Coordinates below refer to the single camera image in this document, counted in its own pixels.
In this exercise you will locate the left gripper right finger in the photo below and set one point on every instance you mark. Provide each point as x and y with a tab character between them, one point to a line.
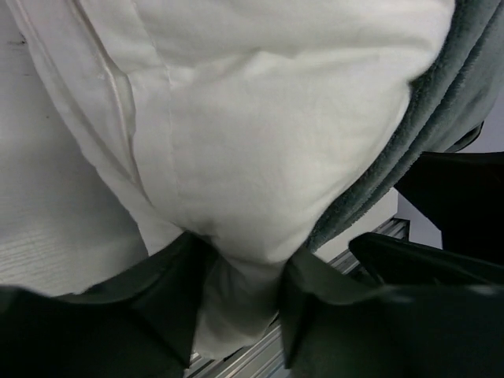
334	326

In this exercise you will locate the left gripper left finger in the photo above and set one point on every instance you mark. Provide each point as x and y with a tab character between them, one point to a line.
140	323

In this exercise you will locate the white pillow insert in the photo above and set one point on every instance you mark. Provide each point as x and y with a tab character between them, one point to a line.
239	121

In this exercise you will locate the zebra and grey pillowcase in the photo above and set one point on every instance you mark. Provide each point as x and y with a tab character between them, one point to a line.
449	100

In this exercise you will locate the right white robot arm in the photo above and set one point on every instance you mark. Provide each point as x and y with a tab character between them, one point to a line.
462	195

